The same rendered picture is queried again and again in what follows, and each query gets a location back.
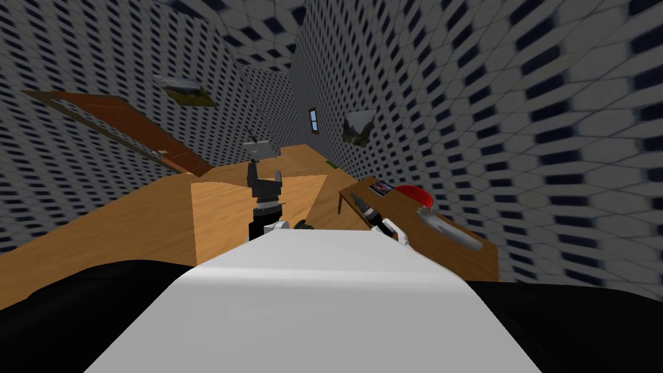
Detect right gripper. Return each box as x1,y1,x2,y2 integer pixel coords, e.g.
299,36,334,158
349,192,376,218

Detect light wooden table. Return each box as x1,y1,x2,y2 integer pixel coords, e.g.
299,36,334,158
189,174,329,266

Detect pale grey box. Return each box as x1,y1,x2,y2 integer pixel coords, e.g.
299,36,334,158
242,139,281,160

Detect landscape picture, green and grey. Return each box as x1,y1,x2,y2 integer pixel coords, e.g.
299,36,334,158
154,74,218,108

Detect brown wooden desk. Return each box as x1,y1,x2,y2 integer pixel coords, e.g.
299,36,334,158
337,175,501,284

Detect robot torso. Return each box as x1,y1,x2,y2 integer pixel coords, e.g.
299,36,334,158
84,220,543,373

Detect red bowl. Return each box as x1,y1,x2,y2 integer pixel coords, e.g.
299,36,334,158
394,185,434,209

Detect grey elongated object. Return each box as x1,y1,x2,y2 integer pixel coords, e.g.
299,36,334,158
416,206,486,253

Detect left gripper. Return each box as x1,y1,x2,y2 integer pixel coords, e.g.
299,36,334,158
247,159,284,205

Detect brown wooden door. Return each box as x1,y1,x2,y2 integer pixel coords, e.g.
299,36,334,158
20,90,214,178

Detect landscape picture with pale sky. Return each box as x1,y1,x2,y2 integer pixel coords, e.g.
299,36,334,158
341,108,379,148

